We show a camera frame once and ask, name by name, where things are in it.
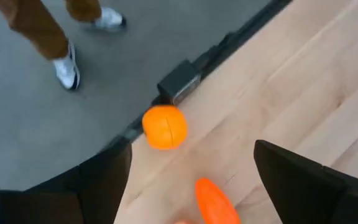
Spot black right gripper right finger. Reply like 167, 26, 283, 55
253, 139, 348, 224

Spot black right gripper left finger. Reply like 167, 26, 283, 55
29, 141, 133, 224

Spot orange toy fruit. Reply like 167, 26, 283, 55
141, 105, 188, 151

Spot orange toy carrot green top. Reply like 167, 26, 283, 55
195, 177, 242, 224

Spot person's shoe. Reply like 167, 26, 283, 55
52, 42, 81, 91
93, 6, 127, 32

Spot person's leg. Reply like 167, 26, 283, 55
64, 0, 103, 23
0, 0, 70, 61

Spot black block on frame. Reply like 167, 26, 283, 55
157, 59, 202, 106

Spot black aluminium table frame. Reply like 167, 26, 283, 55
103, 0, 293, 153

